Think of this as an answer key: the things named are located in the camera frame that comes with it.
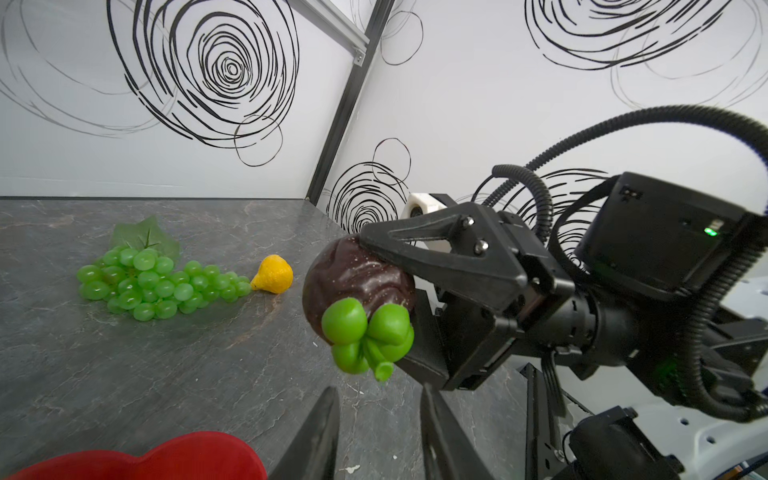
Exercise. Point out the dark purple mangosteen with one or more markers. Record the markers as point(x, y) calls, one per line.
point(361, 307)

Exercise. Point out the red flower-shaped fruit bowl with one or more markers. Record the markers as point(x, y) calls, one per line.
point(199, 455)

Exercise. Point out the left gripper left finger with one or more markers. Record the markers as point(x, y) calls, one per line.
point(312, 453)

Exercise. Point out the green grape bunch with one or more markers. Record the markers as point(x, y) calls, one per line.
point(142, 275)

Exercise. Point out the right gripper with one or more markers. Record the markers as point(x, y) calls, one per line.
point(502, 293)

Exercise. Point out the small yellow pear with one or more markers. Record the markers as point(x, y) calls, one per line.
point(274, 275)

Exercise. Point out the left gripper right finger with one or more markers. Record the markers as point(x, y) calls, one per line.
point(447, 451)

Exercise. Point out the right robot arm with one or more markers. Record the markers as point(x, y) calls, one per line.
point(643, 374)

